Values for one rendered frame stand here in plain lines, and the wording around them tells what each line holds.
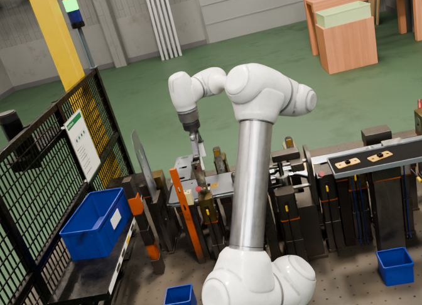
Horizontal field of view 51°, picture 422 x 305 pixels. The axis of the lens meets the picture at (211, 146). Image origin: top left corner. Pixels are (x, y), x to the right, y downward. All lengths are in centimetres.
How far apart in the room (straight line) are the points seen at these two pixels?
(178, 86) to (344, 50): 494
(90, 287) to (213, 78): 96
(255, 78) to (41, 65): 1118
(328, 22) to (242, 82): 524
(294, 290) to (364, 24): 550
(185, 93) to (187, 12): 929
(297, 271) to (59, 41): 164
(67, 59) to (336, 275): 165
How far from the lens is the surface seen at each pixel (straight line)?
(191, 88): 184
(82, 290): 166
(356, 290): 182
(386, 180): 170
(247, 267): 124
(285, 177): 176
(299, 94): 140
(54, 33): 240
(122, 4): 1134
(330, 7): 705
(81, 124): 220
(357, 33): 659
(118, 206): 187
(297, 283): 138
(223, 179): 208
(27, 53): 1236
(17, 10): 1223
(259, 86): 127
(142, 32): 1132
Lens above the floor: 196
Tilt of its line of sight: 23 degrees down
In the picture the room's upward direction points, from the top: 15 degrees counter-clockwise
